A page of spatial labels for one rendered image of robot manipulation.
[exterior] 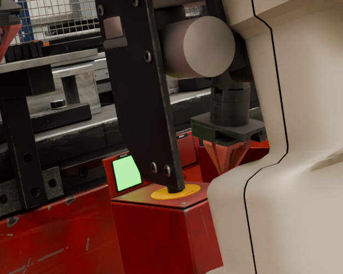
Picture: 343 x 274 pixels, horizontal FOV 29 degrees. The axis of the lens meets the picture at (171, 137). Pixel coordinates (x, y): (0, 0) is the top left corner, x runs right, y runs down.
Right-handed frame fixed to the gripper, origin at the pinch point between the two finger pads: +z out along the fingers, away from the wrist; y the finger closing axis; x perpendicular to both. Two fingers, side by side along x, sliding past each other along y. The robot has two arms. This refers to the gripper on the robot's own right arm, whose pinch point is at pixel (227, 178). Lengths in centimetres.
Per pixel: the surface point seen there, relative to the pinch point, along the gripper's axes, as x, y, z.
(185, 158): -1.2, 9.8, -0.2
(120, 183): 12.8, 10.0, 0.0
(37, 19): -237, 400, 50
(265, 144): -37.3, 20.1, 9.4
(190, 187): 7.5, 0.7, -0.6
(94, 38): -23, 60, -10
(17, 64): 24.4, 16.9, -18.7
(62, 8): -262, 398, 43
